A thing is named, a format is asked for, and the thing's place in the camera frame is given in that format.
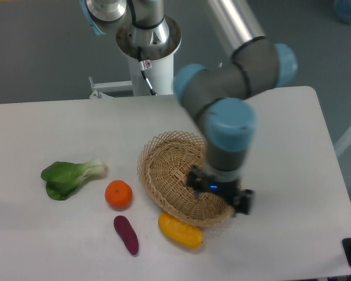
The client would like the woven wicker basket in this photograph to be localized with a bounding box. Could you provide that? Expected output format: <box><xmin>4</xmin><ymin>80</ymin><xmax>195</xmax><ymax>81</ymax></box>
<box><xmin>137</xmin><ymin>131</ymin><xmax>233</xmax><ymax>227</ymax></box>

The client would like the green bok choy vegetable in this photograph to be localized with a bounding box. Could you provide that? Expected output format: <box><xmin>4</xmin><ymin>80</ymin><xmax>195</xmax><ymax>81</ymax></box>
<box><xmin>40</xmin><ymin>159</ymin><xmax>108</xmax><ymax>201</ymax></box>

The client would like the yellow mango fruit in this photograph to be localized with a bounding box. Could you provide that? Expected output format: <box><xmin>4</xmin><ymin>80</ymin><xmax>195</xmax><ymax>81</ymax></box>
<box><xmin>158</xmin><ymin>213</ymin><xmax>204</xmax><ymax>249</ymax></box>

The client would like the white metal base frame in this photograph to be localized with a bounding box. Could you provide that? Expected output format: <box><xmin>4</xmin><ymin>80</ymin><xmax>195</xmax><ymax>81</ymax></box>
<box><xmin>88</xmin><ymin>62</ymin><xmax>225</xmax><ymax>99</ymax></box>

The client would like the purple sweet potato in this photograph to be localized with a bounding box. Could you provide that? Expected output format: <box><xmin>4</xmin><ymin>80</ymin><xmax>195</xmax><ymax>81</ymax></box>
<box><xmin>113</xmin><ymin>215</ymin><xmax>139</xmax><ymax>256</ymax></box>

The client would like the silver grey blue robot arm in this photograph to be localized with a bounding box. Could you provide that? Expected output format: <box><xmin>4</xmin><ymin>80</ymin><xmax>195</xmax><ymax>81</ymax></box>
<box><xmin>80</xmin><ymin>1</ymin><xmax>297</xmax><ymax>214</ymax></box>

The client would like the orange tangerine fruit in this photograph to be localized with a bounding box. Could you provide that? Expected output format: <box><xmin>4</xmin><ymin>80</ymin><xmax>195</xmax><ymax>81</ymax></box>
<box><xmin>105</xmin><ymin>180</ymin><xmax>133</xmax><ymax>210</ymax></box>

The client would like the blue bag in corner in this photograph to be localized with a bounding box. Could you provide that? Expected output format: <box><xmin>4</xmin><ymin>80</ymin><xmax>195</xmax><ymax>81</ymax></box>
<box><xmin>333</xmin><ymin>0</ymin><xmax>351</xmax><ymax>25</ymax></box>

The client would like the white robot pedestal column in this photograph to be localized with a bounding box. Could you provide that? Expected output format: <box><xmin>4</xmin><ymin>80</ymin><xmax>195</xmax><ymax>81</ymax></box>
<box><xmin>116</xmin><ymin>15</ymin><xmax>181</xmax><ymax>96</ymax></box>

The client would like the black cable on pedestal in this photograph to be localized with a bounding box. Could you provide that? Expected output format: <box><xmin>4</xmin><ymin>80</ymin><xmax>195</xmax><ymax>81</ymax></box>
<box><xmin>136</xmin><ymin>46</ymin><xmax>158</xmax><ymax>97</ymax></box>

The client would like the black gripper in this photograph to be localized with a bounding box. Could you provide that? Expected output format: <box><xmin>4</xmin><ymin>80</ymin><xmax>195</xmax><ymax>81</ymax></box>
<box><xmin>186</xmin><ymin>166</ymin><xmax>254</xmax><ymax>215</ymax></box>

